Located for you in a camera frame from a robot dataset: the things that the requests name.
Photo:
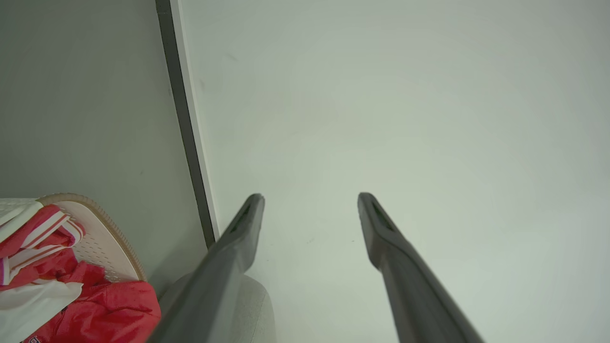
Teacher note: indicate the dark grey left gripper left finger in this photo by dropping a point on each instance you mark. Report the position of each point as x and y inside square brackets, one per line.
[214, 290]

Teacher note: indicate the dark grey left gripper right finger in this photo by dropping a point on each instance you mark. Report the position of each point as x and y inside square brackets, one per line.
[414, 290]

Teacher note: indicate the red jersey garment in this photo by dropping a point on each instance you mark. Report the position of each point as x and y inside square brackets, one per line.
[114, 309]

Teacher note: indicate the white perforated laundry basket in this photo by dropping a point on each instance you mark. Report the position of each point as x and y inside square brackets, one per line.
[106, 247]

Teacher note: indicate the white cloth garment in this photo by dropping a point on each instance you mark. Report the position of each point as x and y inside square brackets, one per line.
[28, 307]

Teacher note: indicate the red white striped garment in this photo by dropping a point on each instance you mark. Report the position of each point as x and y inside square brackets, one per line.
[33, 233]

